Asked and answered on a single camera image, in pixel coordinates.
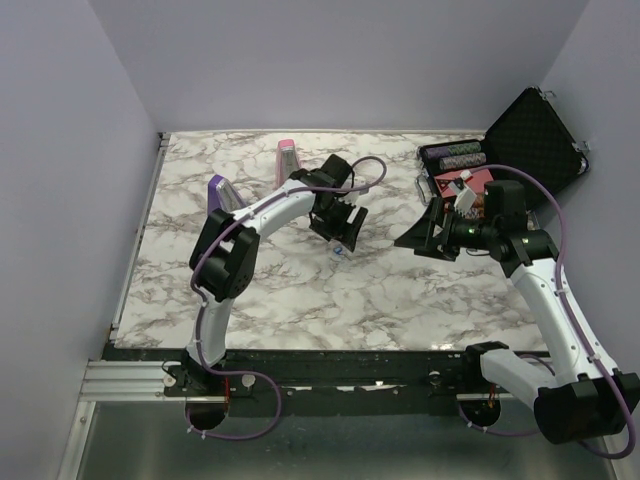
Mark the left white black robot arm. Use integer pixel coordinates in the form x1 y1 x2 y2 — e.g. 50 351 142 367
186 164 368 395

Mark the purple cable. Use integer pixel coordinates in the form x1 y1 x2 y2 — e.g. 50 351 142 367
185 156 389 441
458 163 637 459

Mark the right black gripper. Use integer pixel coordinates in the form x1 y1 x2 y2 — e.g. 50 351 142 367
395 195 499 262

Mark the purple metronome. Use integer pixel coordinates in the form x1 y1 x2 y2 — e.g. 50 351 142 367
207 174 246 214

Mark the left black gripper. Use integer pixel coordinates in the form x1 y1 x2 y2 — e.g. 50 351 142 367
309 196 367 252

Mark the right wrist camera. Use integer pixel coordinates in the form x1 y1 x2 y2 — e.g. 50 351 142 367
452 170 477 214

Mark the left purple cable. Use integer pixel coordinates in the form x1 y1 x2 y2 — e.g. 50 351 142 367
185 156 389 441

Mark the red playing card deck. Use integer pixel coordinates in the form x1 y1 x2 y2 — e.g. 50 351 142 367
435 170 494 198

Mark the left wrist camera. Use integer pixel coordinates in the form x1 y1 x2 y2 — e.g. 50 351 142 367
335 184 370 205

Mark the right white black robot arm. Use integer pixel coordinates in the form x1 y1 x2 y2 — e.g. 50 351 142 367
394 180 639 444

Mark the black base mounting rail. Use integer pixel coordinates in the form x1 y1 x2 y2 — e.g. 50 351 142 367
102 344 513 424

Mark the aluminium frame extrusion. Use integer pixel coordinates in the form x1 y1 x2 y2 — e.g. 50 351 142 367
54 360 171 480

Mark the grey purple chip stack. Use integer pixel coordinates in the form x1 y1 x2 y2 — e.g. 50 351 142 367
438 153 487 171

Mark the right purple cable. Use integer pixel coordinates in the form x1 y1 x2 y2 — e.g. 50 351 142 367
458 163 637 459

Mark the black poker chip case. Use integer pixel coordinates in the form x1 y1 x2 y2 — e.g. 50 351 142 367
417 87 589 219

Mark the pink metronome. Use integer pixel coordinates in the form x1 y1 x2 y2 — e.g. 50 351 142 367
275 139 300 189

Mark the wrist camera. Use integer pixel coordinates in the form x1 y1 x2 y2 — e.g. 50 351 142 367
452 170 477 214
335 184 370 205

